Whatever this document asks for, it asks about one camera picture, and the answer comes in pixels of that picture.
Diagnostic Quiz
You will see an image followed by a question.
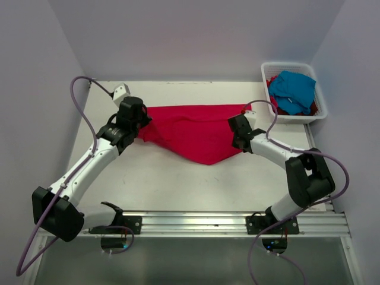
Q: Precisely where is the crimson red t shirt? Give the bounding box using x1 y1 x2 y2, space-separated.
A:
138 104 244 165

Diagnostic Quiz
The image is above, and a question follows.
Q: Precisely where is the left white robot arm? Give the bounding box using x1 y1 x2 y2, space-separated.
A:
31 96 151 242

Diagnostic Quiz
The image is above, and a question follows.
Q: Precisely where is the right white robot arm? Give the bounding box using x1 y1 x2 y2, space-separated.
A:
227 112 335 233

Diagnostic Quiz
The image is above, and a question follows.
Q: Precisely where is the bright red t shirt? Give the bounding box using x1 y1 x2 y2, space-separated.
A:
266 75 278 110

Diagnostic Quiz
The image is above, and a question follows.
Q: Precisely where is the blue t shirt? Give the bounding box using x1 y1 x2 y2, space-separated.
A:
271 71 316 116

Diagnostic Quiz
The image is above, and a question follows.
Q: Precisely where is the white plastic basket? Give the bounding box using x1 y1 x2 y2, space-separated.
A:
261 62 327 124

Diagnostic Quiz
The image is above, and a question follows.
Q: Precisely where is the dark red t shirt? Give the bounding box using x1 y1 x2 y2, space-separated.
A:
277 102 318 116

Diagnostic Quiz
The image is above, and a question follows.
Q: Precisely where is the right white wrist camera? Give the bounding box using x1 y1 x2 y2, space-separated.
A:
241 109 257 129

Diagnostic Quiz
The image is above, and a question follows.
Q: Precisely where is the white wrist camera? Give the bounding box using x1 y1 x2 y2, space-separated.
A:
112 83 131 106
241 109 257 129

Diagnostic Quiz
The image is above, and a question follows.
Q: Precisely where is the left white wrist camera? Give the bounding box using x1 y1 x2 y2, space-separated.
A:
112 83 131 106

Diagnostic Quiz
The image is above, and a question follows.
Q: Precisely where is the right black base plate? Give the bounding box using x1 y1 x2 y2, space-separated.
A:
245 213 300 235

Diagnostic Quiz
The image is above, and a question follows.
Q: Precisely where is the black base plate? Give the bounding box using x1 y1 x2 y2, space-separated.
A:
118 216 143 235
245 213 300 235

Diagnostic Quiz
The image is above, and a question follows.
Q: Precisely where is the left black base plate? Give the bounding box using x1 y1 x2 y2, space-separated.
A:
118 216 143 235

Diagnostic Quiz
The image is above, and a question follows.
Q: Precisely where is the aluminium mounting rail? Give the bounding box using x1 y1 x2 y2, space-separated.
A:
80 210 353 239

